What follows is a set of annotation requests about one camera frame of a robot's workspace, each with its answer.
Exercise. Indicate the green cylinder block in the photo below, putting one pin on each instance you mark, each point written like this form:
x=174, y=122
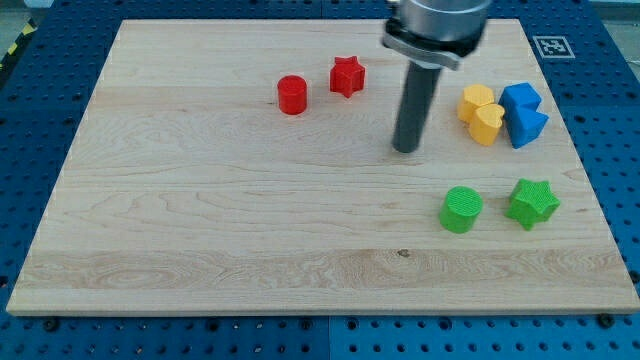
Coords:
x=460, y=209

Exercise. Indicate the green star block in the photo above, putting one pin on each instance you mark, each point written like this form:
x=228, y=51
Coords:
x=531, y=202

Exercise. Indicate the blue triangle block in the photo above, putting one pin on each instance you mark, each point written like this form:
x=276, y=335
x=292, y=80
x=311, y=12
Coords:
x=524, y=125

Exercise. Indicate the white fiducial marker tag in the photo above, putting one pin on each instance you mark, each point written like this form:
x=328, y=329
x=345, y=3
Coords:
x=553, y=47

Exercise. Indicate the red star block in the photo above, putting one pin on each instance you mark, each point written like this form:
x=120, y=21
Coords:
x=347, y=76

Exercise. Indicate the wooden board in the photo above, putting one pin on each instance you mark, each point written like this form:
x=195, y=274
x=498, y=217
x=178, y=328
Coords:
x=188, y=192

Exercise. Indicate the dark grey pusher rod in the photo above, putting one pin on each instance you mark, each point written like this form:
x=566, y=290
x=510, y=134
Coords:
x=418, y=92

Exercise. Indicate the yellow hexagon block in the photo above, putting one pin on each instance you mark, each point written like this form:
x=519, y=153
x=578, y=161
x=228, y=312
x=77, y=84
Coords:
x=473, y=97

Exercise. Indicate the yellow heart block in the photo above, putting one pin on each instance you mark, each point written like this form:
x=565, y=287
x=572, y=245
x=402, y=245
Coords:
x=486, y=124

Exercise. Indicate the red cylinder block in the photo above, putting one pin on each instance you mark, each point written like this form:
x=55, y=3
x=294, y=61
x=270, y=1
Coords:
x=292, y=94

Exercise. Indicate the blue cube block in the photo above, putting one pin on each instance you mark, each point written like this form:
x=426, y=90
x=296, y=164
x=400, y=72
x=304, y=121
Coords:
x=520, y=95

